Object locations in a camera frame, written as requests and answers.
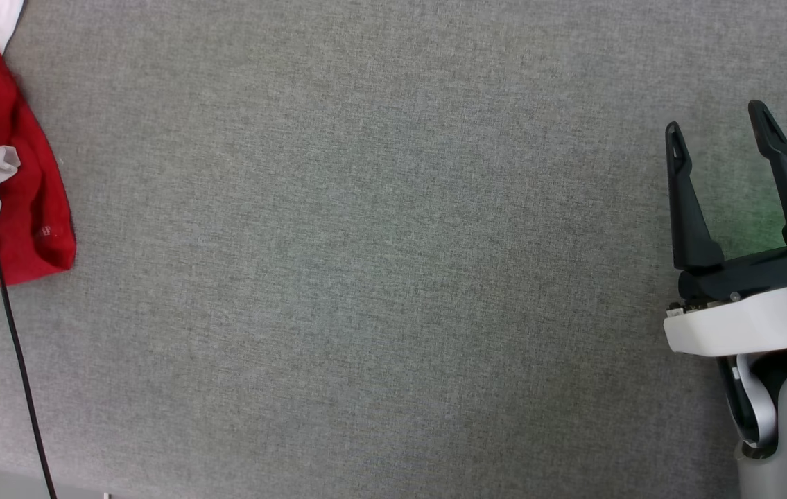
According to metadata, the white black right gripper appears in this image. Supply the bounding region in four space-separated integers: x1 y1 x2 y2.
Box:
664 100 787 358

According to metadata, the thick black cable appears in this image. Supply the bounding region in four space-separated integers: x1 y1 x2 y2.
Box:
0 191 58 499

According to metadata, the red Bulls jersey shirt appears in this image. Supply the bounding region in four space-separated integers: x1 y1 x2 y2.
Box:
0 28 77 288

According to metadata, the grey fabric sofa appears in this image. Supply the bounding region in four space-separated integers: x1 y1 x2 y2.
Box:
0 0 787 499

